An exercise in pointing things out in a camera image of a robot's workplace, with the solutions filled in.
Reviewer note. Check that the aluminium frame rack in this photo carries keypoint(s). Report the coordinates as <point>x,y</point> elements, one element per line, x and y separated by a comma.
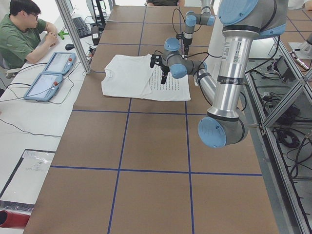
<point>279,87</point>

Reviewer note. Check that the black keyboard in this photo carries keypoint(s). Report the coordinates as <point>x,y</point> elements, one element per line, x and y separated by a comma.
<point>81,27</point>

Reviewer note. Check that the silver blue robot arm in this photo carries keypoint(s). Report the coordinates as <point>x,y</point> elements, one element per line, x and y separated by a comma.
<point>243,21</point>
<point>206,17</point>

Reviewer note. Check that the blue teach pendant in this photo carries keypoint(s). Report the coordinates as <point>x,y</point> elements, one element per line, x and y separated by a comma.
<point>44,87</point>
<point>60,63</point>

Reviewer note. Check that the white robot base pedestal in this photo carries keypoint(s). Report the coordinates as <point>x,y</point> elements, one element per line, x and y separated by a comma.
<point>217,39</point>

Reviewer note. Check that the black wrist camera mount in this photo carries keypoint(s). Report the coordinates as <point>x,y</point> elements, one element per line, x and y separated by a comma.
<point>155,60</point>

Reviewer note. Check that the clear plastic document sleeve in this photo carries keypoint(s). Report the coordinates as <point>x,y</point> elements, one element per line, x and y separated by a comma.
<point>23,186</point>

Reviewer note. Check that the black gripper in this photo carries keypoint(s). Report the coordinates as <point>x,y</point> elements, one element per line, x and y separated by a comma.
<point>165,69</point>
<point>186,44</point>

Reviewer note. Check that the person in green shirt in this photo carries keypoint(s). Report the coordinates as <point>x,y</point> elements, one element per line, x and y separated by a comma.
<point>23,36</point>

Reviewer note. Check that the upper blue teach pendant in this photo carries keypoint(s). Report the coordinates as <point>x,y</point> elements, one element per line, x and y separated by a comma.
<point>60,63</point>

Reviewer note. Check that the white long-sleeve printed shirt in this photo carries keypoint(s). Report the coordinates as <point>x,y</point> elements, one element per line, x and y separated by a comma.
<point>132,77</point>

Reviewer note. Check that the lower blue teach pendant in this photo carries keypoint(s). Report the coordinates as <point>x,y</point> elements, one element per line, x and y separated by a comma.
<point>44,87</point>

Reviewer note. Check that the black computer mouse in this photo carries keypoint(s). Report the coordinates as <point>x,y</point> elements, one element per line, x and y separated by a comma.
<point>69,47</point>

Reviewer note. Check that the aluminium frame post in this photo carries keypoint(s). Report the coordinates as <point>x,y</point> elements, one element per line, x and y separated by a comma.
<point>66,17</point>

